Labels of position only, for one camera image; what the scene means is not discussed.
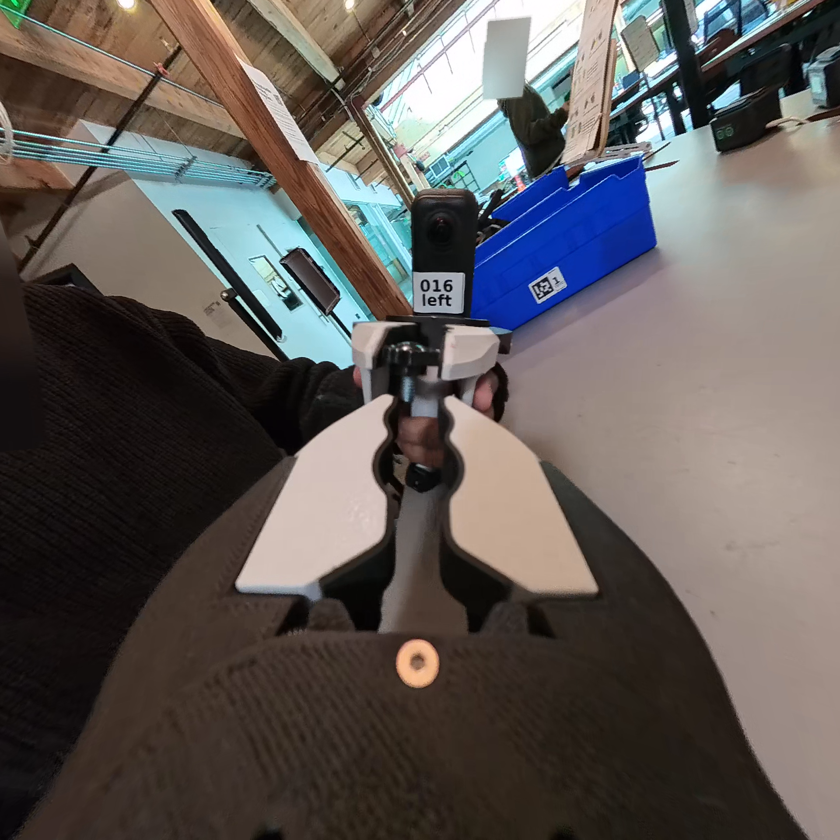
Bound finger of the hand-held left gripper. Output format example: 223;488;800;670
351;320;396;408
441;325;504;409

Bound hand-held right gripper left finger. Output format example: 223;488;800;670
235;395;404;632

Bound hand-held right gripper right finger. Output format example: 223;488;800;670
435;398;601;632

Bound black star knob screw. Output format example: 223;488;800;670
386;341;439;404

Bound person's left forearm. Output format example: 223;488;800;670
249;357;365;454

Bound person's left hand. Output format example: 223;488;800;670
394;374;496;468

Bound black display panel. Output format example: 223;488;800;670
279;246;352;358

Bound plain blue storage bin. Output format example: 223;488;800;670
489;164;571;227

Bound blue bin with tag label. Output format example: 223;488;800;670
469;156;657;331

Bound white paper notice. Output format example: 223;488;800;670
239;59;319;165

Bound wooden support beam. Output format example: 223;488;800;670
147;0;411;322

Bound cardboard sign board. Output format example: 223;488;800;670
563;0;621;165

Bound black support pole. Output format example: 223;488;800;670
659;0;710;129

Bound metal conduit pipes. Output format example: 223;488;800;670
0;125;277;191

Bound black box green buttons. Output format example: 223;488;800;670
710;88;782;153

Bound black grey battery pack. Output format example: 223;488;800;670
806;52;840;109

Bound long black door handle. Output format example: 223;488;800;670
172;209;287;361

